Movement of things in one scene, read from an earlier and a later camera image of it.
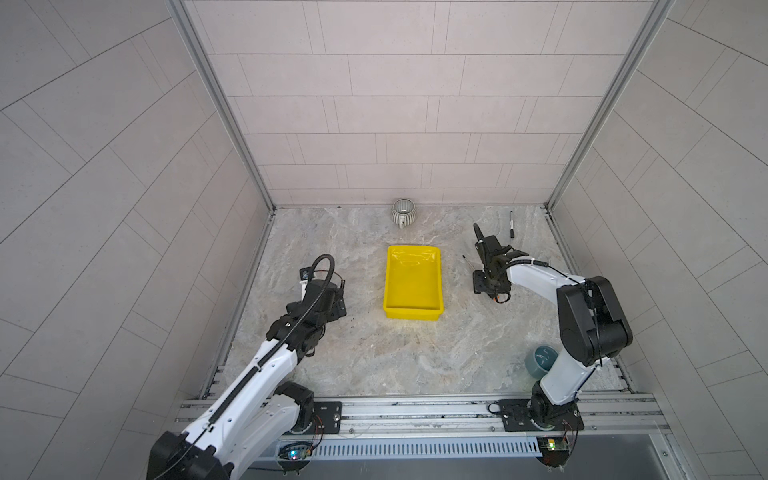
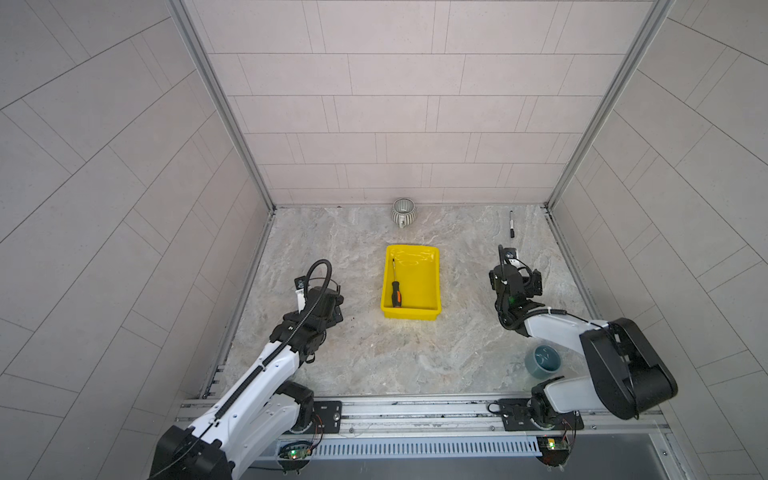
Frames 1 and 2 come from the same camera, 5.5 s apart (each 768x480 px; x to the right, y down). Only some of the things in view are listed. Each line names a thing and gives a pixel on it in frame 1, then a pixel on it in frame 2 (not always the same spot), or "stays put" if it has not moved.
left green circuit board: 295,451 stays put
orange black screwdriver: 463,256 -> 396,293
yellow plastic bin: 413,283 stays put
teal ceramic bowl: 540,362 stays put
